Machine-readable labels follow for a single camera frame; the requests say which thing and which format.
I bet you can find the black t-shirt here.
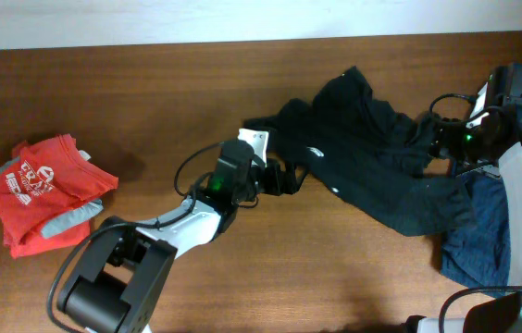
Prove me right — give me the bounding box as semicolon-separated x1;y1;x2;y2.
243;67;475;237

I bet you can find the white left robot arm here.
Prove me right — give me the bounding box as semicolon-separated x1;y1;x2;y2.
45;139;308;333

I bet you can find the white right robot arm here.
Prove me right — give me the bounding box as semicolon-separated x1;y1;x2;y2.
406;63;522;332

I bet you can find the blue folded garment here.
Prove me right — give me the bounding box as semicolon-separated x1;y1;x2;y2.
440;172;511;288

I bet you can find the red folded t-shirt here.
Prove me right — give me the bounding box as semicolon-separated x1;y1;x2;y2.
0;134;118;258

